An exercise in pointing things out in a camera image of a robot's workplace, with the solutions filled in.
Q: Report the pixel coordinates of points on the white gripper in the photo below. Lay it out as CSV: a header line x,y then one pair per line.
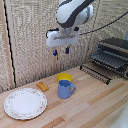
x,y
62,38

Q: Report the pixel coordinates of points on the white black Franka robot arm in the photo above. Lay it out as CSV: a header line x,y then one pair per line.
x,y
71,13

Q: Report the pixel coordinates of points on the yellow bowl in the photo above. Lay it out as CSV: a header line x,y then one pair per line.
x,y
65,77

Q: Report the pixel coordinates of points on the beige woven folding screen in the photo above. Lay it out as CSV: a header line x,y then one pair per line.
x,y
33,40

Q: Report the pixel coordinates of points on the blue mug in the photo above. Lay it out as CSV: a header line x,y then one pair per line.
x,y
65,89

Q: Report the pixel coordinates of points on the orange yellow block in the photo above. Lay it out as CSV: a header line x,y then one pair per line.
x,y
42,86

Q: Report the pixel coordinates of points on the black dish rack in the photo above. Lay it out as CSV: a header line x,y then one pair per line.
x,y
113,53

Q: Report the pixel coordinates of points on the white plate with patterned rim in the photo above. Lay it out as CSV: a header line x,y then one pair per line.
x,y
25,103

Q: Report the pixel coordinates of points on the white blurry object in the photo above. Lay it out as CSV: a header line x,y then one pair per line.
x,y
122,120

